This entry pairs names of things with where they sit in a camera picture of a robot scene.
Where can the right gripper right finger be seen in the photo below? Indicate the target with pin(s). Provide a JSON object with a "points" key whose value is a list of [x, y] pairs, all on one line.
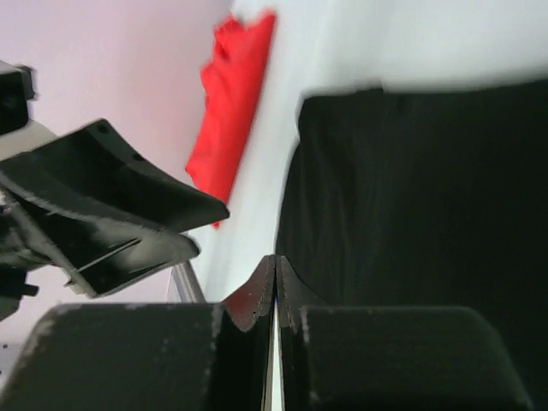
{"points": [[389, 358]]}

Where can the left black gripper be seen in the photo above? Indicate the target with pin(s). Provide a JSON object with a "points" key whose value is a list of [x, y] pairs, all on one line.
{"points": [[91, 174]]}

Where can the black tank top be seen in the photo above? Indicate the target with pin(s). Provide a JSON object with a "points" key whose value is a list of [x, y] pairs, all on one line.
{"points": [[427, 199]]}

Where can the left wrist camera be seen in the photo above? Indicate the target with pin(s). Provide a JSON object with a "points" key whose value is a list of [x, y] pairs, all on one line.
{"points": [[17, 115]]}

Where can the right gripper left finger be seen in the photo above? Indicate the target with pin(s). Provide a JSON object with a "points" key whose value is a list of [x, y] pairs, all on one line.
{"points": [[185, 356]]}

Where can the red tank top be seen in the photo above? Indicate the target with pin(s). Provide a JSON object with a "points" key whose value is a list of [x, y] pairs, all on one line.
{"points": [[232, 80]]}

